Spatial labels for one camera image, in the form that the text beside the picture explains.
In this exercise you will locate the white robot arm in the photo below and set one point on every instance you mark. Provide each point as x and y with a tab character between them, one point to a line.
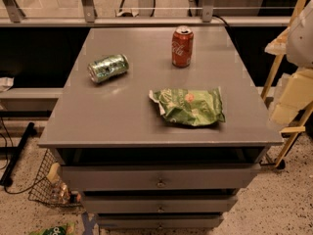
300	39

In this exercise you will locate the green jalapeno chip bag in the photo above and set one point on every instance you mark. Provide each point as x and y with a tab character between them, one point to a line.
189	107

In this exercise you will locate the green bag on floor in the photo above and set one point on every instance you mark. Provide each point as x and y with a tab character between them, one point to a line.
66	229

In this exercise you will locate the grey drawer cabinet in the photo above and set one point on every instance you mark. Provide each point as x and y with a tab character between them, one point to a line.
149	145

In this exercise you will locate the green soda can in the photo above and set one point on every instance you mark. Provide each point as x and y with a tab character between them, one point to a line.
105	68

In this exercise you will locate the red cola can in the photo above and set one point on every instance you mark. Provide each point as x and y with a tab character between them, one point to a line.
182	46

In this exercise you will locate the middle grey drawer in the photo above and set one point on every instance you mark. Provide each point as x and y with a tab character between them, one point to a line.
158	204

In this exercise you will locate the grey drawer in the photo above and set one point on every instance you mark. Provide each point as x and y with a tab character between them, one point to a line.
158	204
159	177
153	221

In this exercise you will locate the top grey drawer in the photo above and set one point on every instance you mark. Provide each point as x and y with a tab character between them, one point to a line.
159	177

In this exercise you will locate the bottom grey drawer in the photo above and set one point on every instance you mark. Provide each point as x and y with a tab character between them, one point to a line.
153	221

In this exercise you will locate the clear plastic bottle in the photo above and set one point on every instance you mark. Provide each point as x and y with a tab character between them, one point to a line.
60	193

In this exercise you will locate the black floor stand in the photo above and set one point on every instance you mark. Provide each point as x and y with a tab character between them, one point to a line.
14	155

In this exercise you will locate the grey metal railing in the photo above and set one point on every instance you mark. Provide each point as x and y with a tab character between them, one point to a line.
99	13

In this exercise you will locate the black wire basket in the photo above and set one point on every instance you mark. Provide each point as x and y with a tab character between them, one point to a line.
48	174

